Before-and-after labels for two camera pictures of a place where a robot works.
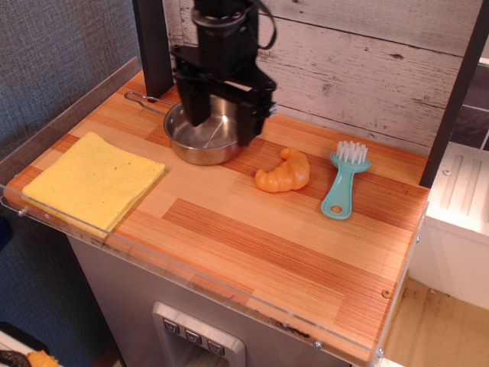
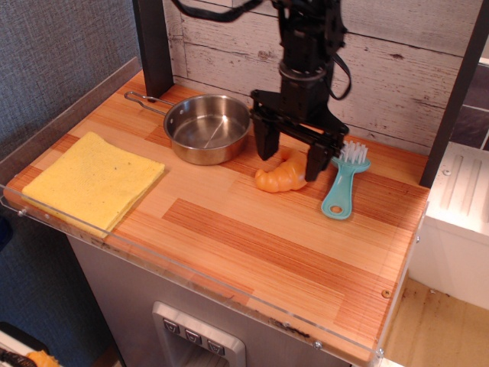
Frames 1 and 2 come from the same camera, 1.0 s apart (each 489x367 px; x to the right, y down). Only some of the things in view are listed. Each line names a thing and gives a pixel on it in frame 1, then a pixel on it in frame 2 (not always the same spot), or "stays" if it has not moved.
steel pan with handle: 216,141 stays
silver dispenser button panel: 186,342 stays
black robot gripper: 226,60 → 301,107
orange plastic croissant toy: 292,173 stays
